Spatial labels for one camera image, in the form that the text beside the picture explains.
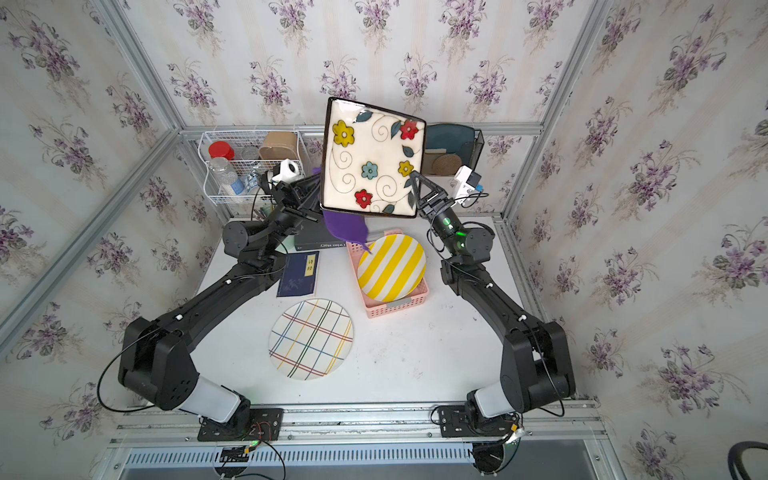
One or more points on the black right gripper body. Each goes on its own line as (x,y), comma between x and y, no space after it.
(443,218)

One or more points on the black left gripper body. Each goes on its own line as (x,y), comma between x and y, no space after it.
(283,201)

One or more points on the square floral plate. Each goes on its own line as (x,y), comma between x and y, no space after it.
(369,154)

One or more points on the purple cloth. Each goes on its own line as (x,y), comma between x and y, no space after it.
(348,227)

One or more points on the yellow striped round plate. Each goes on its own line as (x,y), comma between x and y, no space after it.
(391,268)

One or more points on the round plaid plate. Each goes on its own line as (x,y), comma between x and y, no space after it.
(311,339)

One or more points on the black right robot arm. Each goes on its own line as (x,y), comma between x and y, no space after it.
(536,368)

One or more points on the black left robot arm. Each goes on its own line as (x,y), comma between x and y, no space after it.
(156,360)

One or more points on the teal plate in holder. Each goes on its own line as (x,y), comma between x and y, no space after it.
(450,139)

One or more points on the round cork coaster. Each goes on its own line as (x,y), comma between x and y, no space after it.
(446,165)

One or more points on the dark grey book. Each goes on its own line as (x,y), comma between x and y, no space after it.
(313,236)

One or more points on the brown paper box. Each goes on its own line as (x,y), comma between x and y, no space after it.
(279,145)

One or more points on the clear plastic bottle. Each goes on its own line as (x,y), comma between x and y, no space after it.
(227,177)

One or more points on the small navy notebook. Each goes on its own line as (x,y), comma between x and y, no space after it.
(299,275)

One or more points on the pink plastic basket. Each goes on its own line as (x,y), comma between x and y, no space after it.
(377,309)

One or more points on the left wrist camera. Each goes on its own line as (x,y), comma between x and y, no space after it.
(287,171)

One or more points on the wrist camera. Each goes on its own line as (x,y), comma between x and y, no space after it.
(467,184)
(287,171)

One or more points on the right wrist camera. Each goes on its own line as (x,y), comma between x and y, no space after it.
(467,184)

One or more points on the black mesh wall holder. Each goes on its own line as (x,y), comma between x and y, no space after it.
(453,150)

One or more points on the white wire basket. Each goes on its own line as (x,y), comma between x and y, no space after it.
(247,163)

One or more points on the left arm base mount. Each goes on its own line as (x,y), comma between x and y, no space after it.
(258,425)

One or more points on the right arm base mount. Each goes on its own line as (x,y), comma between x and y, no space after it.
(497,439)

